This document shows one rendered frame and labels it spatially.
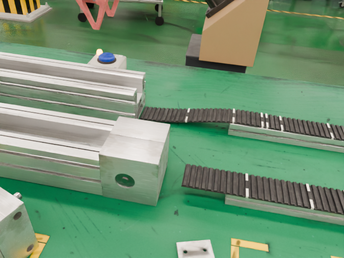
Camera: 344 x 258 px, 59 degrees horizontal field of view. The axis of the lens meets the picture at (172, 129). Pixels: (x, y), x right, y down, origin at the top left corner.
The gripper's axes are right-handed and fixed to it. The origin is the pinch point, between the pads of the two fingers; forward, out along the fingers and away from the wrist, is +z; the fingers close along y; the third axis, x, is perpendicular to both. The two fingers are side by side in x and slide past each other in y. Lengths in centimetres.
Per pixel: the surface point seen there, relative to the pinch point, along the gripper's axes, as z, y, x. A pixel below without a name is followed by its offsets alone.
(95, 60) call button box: 10.3, 0.9, -2.4
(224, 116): 13.1, 13.1, 30.7
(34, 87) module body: 10.4, 16.8, -10.0
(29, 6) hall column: 83, -247, -179
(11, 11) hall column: 86, -238, -196
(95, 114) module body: 14.2, 17.9, 3.7
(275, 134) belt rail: 14.5, 15.0, 41.4
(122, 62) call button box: 10.5, -0.3, 4.0
